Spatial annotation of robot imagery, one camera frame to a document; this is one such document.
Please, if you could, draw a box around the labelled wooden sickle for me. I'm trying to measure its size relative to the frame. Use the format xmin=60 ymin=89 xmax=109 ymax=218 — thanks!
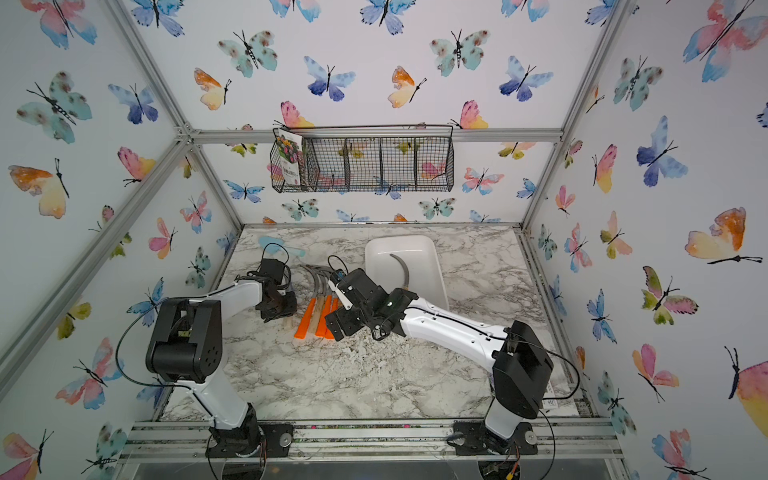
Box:
xmin=389 ymin=253 xmax=410 ymax=290

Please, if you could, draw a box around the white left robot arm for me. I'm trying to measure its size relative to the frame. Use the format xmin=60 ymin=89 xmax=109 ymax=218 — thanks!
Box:
xmin=145 ymin=279 xmax=297 ymax=430

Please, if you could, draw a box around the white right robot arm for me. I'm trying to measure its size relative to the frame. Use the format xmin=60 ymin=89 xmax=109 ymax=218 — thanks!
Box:
xmin=326 ymin=269 xmax=554 ymax=440

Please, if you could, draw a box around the white plastic storage tray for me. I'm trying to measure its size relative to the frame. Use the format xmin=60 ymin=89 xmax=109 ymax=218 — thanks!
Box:
xmin=365 ymin=235 xmax=449 ymax=310

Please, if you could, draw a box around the light blue plastic trowel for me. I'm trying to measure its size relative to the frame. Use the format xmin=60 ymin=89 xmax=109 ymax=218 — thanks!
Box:
xmin=258 ymin=236 xmax=306 ymax=258

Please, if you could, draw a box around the flower seed packet in basket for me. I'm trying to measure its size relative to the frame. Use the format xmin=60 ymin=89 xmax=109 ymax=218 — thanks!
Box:
xmin=275 ymin=129 xmax=304 ymax=186

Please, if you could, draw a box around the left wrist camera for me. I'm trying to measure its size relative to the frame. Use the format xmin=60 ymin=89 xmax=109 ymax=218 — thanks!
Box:
xmin=258 ymin=258 xmax=291 ymax=287

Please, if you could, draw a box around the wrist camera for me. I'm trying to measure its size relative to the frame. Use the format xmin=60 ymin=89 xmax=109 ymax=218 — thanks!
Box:
xmin=328 ymin=270 xmax=350 ymax=304
xmin=258 ymin=258 xmax=291 ymax=287

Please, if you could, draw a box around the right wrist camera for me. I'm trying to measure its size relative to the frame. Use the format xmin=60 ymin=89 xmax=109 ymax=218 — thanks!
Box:
xmin=328 ymin=270 xmax=350 ymax=304

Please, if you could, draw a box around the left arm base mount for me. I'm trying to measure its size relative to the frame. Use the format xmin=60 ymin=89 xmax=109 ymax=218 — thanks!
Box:
xmin=206 ymin=404 xmax=294 ymax=459

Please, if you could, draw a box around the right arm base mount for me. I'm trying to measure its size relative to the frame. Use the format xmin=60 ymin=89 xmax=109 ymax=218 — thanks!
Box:
xmin=445 ymin=420 xmax=538 ymax=456

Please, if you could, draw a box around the black wire wall basket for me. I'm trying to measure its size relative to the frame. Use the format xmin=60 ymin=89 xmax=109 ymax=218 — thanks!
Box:
xmin=268 ymin=124 xmax=455 ymax=195

